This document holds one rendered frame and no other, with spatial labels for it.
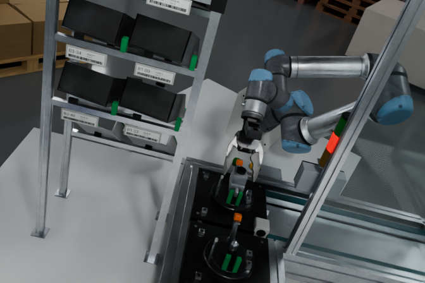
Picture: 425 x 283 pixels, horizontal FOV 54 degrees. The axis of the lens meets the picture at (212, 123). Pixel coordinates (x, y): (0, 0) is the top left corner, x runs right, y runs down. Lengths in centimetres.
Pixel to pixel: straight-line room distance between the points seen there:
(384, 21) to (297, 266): 499
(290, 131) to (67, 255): 94
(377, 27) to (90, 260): 532
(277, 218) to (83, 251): 63
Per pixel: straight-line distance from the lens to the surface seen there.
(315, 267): 136
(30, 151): 161
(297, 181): 118
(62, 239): 131
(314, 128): 166
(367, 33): 613
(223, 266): 114
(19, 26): 371
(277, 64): 149
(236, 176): 129
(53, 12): 94
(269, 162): 181
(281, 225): 145
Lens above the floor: 185
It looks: 31 degrees down
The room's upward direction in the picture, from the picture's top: 17 degrees clockwise
